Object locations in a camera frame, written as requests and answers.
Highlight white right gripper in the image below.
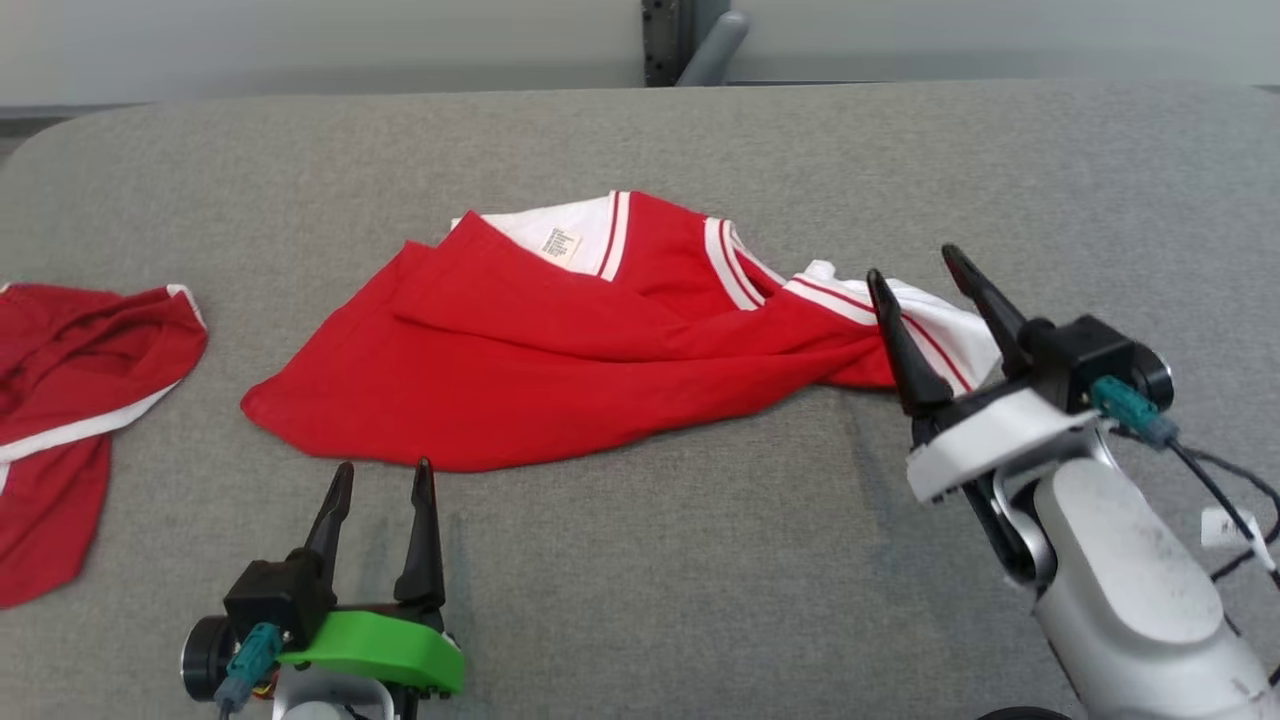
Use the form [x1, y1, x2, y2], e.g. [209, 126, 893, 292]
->
[866, 243, 1101, 505]

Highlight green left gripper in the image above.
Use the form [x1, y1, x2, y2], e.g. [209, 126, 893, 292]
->
[280, 458, 467, 699]

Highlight red and white jersey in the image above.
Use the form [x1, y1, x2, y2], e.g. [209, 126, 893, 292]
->
[240, 190, 1004, 473]

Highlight red shorts with white stripe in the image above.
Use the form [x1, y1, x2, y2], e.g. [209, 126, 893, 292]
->
[0, 283, 209, 609]

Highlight grey round metal tube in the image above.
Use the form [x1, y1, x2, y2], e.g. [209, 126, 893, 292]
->
[675, 10, 751, 88]

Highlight teal left cable connector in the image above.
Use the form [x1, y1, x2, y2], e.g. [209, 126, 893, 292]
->
[215, 623, 284, 713]

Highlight teal cable connector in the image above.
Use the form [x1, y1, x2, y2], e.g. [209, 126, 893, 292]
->
[215, 623, 284, 713]
[1090, 376, 1179, 448]

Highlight teal right cable connector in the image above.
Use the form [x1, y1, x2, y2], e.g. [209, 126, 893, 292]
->
[1090, 376, 1179, 448]

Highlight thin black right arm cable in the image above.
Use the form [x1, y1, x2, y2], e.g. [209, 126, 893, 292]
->
[1110, 425, 1280, 586]

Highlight white tag on right cable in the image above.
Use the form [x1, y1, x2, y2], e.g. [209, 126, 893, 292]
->
[1200, 507, 1279, 573]

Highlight metal frame upright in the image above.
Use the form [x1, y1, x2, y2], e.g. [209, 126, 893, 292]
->
[641, 0, 683, 88]

